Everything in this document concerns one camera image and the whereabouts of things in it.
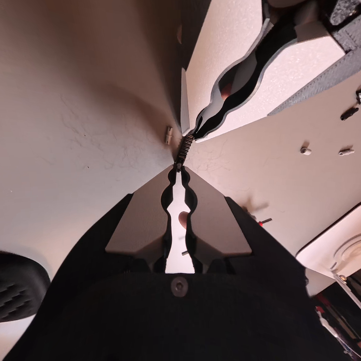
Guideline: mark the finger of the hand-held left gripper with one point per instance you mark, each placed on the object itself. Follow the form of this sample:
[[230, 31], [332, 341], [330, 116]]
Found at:
[[304, 70], [225, 36]]

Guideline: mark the person's right hand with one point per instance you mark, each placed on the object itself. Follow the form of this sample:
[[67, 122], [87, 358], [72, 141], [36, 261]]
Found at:
[[184, 218]]

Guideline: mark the lego car chassis assembly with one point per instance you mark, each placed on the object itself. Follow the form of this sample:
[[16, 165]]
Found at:
[[267, 220]]

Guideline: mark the person's left hand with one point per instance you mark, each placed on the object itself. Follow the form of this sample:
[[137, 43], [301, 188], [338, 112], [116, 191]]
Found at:
[[226, 91]]

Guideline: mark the grey lego bush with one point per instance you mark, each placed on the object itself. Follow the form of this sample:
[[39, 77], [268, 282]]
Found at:
[[305, 150]]

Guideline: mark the black textured pad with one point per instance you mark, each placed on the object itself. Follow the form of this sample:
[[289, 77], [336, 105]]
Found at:
[[19, 287]]

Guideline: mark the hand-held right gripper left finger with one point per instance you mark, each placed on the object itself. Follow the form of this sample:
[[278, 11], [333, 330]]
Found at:
[[138, 225]]

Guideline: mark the black lego beam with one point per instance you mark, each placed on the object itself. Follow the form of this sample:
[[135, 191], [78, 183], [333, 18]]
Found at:
[[186, 148]]

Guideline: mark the pile of small lego pieces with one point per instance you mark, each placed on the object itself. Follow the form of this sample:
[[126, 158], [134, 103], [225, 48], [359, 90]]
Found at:
[[349, 113]]

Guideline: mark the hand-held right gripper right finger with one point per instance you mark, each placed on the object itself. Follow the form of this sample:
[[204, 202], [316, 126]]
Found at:
[[217, 225]]

